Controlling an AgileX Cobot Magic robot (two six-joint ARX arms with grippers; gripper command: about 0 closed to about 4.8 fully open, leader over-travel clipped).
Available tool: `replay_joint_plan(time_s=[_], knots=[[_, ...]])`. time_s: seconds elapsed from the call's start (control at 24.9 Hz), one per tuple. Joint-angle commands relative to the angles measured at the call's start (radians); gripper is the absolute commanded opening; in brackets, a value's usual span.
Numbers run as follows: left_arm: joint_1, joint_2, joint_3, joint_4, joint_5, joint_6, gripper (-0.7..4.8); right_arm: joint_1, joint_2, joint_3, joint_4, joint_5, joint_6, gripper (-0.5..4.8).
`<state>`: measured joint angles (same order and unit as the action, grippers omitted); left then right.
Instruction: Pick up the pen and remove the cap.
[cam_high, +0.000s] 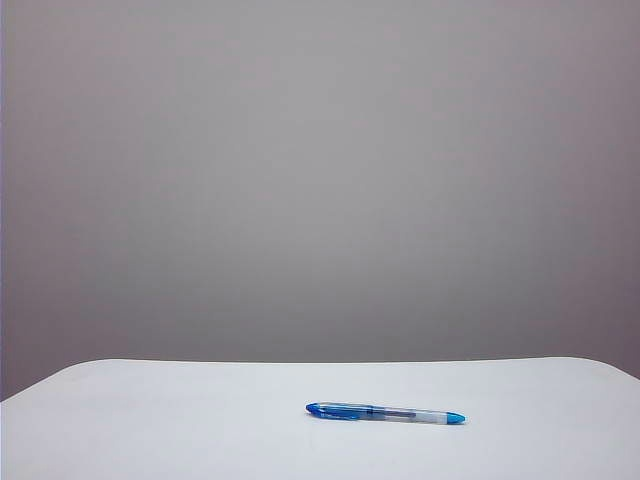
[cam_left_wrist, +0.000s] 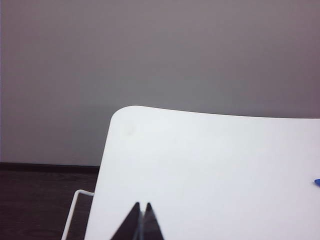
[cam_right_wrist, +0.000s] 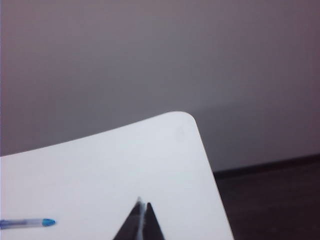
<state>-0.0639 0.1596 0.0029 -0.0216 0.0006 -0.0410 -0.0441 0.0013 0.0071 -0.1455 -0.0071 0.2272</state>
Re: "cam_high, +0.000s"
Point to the transparent pen with light-blue end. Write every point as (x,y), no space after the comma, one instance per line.
(425,416)

